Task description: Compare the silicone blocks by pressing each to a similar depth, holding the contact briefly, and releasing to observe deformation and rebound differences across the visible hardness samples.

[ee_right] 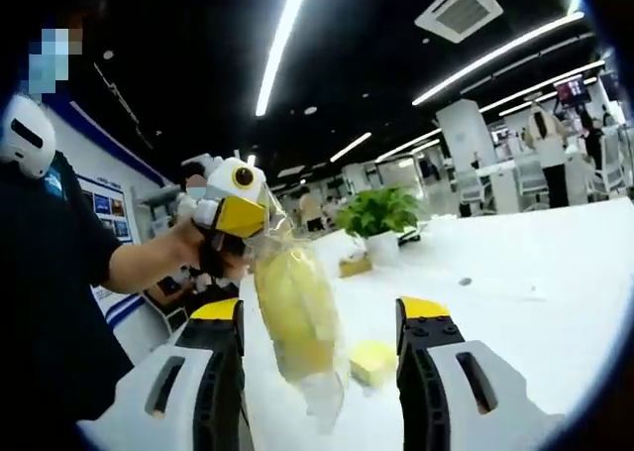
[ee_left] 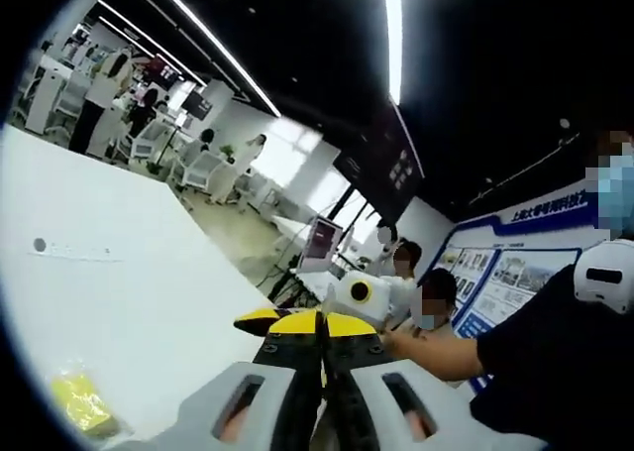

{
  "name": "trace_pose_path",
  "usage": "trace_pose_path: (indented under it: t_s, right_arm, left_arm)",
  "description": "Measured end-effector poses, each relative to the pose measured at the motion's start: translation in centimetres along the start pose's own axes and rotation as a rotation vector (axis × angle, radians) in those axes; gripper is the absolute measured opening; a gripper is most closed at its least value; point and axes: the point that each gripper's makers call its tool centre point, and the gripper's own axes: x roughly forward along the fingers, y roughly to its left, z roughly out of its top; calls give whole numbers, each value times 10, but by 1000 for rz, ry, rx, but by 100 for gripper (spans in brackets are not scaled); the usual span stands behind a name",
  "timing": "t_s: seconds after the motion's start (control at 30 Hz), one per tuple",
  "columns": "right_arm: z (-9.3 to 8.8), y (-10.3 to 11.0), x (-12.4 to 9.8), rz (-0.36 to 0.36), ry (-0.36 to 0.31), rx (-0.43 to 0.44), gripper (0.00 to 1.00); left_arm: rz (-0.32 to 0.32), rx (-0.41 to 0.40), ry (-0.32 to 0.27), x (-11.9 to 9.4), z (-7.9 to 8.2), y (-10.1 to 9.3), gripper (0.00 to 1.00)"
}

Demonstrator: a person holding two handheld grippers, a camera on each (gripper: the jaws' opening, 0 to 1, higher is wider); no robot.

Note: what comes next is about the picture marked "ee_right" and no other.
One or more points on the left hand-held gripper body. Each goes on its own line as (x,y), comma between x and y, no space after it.
(223,183)

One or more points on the person's left hand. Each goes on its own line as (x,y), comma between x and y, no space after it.
(185,243)

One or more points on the black device behind pot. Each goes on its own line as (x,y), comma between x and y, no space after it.
(410,235)

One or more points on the small yellow box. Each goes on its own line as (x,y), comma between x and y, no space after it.
(356,266)

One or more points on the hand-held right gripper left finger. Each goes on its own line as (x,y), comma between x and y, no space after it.
(173,401)

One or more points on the white worn device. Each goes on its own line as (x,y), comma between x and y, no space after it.
(27,136)

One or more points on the long curved ceiling light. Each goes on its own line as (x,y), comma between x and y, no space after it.
(495,57)

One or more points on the white plant pot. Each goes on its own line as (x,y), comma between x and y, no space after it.
(382,247)

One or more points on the wall poster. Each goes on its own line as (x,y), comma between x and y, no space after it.
(106,210)

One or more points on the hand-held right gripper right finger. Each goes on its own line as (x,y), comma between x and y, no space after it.
(446,401)

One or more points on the long straight ceiling light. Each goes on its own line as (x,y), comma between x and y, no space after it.
(285,44)

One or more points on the ceiling air conditioner vent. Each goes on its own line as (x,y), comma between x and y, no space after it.
(458,7)

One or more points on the green potted plant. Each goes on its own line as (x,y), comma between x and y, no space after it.
(379,210)

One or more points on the bagged yellow silicone block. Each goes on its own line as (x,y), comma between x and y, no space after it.
(297,312)
(374,364)

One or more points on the wall screen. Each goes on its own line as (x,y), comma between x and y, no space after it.
(569,89)

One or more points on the short ceiling light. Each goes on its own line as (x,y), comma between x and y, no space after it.
(350,147)

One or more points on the white pillar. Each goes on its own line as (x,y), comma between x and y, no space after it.
(463,136)

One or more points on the small dark object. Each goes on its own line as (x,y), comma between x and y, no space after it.
(464,282)

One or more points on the person in black shirt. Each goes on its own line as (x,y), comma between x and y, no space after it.
(44,297)

